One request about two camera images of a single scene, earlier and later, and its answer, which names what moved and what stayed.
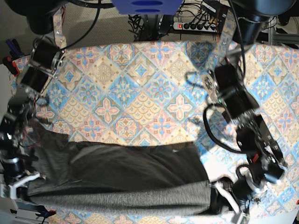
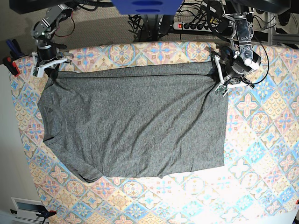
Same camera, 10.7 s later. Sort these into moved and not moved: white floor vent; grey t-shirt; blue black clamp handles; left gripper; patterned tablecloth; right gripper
Moved: right gripper; grey t-shirt; left gripper
Not moved: blue black clamp handles; patterned tablecloth; white floor vent
